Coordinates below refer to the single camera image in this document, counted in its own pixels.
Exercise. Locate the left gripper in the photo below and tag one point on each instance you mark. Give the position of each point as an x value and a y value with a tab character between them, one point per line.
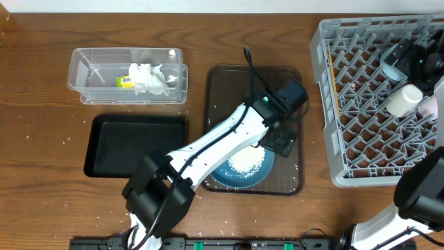
284	144

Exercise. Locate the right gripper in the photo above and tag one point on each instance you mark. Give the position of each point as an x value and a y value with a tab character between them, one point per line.
413	55

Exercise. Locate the light blue bowl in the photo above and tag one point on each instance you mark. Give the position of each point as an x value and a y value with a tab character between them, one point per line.
390	71

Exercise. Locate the pile of white rice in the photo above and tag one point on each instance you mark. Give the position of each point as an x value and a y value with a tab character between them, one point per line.
247	161

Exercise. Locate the white plastic cup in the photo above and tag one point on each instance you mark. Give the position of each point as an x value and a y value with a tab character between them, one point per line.
404	100

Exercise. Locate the pink plastic cup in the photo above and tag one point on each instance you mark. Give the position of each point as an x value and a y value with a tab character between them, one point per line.
429	107

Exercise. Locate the wooden chopstick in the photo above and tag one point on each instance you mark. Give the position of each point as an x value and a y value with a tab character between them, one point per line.
333	81

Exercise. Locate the dark blue plate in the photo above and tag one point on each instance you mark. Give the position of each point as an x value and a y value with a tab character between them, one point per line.
225	176

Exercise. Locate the white tissue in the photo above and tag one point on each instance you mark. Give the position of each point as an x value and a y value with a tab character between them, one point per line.
148	78

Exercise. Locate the yellow snack wrapper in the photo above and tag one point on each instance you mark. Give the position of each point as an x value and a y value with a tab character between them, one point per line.
124	82

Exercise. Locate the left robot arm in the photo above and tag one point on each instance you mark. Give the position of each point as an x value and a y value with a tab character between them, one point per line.
160	192

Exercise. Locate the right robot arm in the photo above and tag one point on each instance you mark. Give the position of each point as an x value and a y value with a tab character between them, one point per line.
417	207

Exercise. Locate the grey dishwasher rack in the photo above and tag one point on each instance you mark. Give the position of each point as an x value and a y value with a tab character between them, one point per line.
367	146

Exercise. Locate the clear plastic waste bin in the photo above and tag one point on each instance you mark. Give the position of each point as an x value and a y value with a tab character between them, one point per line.
93	73

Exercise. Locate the dark brown serving tray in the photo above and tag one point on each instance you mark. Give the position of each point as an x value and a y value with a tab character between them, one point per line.
227	86

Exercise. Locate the black plastic tray bin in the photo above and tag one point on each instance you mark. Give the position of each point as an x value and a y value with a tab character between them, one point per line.
117	143

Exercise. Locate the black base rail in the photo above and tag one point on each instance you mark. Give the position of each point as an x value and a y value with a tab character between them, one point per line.
178	243

